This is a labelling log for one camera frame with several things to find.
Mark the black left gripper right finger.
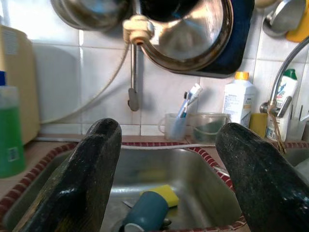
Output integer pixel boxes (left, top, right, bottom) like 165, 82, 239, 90
214, 122, 309, 232

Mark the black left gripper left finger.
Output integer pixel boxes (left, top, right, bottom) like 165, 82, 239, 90
13, 117, 123, 232

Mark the blue-grey mug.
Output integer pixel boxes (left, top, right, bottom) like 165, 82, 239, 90
120, 190, 169, 232

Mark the stainless steel sink basin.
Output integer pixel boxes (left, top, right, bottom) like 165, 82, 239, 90
0, 142, 244, 232
283, 147, 309, 170

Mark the mustard yellow sponge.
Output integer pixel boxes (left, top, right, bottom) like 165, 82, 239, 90
249, 112, 268, 138

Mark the clear tub with green scourer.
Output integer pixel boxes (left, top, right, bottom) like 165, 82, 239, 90
189, 112, 231, 145

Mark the green dish soap bottle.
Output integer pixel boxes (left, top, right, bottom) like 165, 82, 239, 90
0, 71, 27, 179

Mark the white bottle yellow cap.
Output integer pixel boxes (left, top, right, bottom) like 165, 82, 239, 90
223, 72, 258, 129

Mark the bright yellow sponge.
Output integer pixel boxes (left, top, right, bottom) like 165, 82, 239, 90
139, 185, 180, 208

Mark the white bottle green cap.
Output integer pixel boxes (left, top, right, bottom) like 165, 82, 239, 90
265, 69, 299, 142

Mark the clear toothbrush cup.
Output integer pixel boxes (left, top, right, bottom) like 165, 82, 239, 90
158, 113, 189, 141

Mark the chrome gooseneck faucet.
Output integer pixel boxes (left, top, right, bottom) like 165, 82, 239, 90
259, 36, 309, 153

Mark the cream water ionizer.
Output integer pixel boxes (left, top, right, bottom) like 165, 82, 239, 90
0, 24, 41, 145

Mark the dark blue tray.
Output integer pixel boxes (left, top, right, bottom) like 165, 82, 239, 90
197, 0, 255, 78

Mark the yellow plastic utensil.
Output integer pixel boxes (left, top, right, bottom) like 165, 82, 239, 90
286, 14, 309, 43

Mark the cream tap diverter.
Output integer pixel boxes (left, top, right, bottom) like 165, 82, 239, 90
122, 14, 155, 46

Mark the hanging steel ladle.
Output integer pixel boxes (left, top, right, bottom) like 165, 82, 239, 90
263, 0, 307, 37

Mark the hanging steel pan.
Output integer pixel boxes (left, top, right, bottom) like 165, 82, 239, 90
139, 0, 234, 72

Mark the hanging steel pot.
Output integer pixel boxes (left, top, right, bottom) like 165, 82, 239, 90
50, 0, 136, 32

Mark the cream filter hose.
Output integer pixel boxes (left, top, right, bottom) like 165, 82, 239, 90
40, 45, 130, 124

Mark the steel wall tap spout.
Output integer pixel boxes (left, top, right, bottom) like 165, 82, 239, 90
127, 43, 140, 112

